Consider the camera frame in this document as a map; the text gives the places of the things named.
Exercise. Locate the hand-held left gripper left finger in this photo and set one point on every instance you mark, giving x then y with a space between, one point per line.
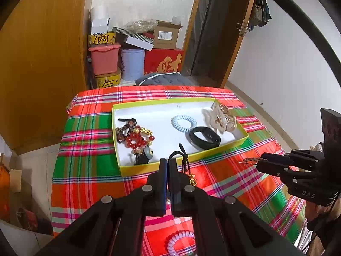
164 181

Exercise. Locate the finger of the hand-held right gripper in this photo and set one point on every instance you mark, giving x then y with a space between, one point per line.
298 158
279 172

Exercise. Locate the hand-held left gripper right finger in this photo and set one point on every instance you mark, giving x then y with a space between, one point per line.
174 185

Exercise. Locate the black bow hair clip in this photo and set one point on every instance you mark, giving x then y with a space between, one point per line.
145 154

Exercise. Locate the black wristband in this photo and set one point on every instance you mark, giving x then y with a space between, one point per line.
205 145

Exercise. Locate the yellow shallow box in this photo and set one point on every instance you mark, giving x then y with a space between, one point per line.
159 117

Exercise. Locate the beige gold claw clip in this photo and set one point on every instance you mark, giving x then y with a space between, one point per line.
217 117

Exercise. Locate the white cloth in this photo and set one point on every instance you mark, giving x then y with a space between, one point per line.
317 147

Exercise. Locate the plaid tablecloth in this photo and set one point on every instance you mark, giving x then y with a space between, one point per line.
88 181

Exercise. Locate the grey cushion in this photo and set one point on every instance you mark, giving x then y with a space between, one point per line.
165 79

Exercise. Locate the round yellow tin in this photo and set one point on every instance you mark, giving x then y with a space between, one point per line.
108 81

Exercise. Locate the red gift box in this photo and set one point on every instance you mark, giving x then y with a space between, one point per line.
162 61

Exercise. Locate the lavender round bucket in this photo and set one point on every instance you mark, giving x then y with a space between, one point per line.
133 64

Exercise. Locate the pink storage bin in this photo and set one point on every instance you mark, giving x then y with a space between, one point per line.
104 60

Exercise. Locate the open cardboard box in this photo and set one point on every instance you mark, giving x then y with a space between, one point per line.
29 213

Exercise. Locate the brown cardboard box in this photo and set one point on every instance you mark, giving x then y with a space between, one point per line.
166 34

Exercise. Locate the dark hanging bag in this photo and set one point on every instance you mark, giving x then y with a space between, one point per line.
261 10

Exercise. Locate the dark wooden-framed door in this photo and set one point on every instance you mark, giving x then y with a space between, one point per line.
213 32

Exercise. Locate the dark striped box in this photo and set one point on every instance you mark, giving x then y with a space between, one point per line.
124 31

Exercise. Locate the yellow printed tin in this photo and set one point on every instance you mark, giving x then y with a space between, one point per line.
102 38

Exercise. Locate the clear plastic bag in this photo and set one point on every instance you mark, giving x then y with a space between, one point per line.
141 25

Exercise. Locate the orange bag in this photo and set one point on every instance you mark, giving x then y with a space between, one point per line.
4 192

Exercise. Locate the white open carton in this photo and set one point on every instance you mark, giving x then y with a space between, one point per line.
100 26

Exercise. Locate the wooden wardrobe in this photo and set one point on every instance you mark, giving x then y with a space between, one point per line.
45 58

